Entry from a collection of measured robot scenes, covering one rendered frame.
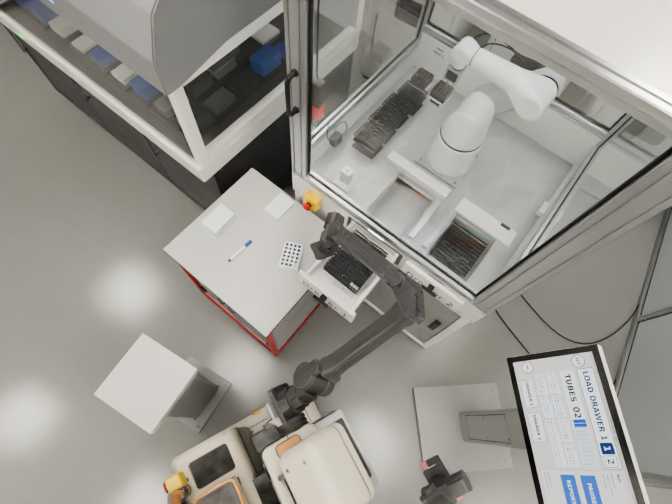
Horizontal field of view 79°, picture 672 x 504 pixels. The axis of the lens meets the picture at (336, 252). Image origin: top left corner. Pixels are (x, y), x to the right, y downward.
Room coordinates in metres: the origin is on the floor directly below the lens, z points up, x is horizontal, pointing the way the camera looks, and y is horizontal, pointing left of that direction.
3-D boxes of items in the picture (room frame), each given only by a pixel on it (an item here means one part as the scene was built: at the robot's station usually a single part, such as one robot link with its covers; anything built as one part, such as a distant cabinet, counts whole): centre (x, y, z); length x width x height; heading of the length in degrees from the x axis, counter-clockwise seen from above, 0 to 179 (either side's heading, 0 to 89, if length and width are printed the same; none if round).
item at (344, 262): (0.66, -0.09, 0.87); 0.22 x 0.18 x 0.06; 151
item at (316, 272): (0.66, -0.09, 0.86); 0.40 x 0.26 x 0.06; 151
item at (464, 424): (0.12, -0.88, 0.51); 0.50 x 0.45 x 1.02; 103
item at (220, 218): (0.77, 0.55, 0.79); 0.13 x 0.09 x 0.05; 152
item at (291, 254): (0.66, 0.20, 0.78); 0.12 x 0.08 x 0.04; 178
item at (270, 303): (0.70, 0.36, 0.38); 0.62 x 0.58 x 0.76; 61
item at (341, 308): (0.48, 0.01, 0.87); 0.29 x 0.02 x 0.11; 61
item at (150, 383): (0.04, 0.65, 0.38); 0.30 x 0.30 x 0.76; 68
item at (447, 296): (0.61, -0.42, 0.87); 0.29 x 0.02 x 0.11; 61
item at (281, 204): (0.91, 0.30, 0.77); 0.13 x 0.09 x 0.02; 150
